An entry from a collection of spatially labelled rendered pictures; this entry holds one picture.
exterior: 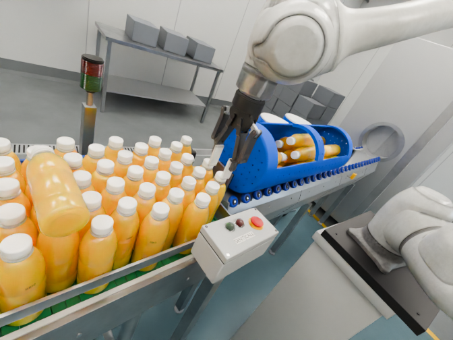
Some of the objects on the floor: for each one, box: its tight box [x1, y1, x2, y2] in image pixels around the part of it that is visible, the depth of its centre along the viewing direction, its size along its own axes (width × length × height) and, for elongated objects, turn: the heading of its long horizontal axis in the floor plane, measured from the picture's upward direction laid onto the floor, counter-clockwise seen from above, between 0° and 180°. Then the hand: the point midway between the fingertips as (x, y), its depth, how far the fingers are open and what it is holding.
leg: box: [318, 183, 355, 225], centre depth 266 cm, size 6×6×63 cm
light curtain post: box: [344, 101, 453, 221], centre depth 188 cm, size 6×6×170 cm
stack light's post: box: [79, 103, 97, 155], centre depth 109 cm, size 4×4×110 cm
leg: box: [174, 281, 200, 314], centre depth 130 cm, size 6×6×63 cm
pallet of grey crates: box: [256, 79, 346, 125], centre depth 479 cm, size 120×80×119 cm
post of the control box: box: [169, 275, 225, 340], centre depth 90 cm, size 4×4×100 cm
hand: (221, 163), depth 66 cm, fingers open, 6 cm apart
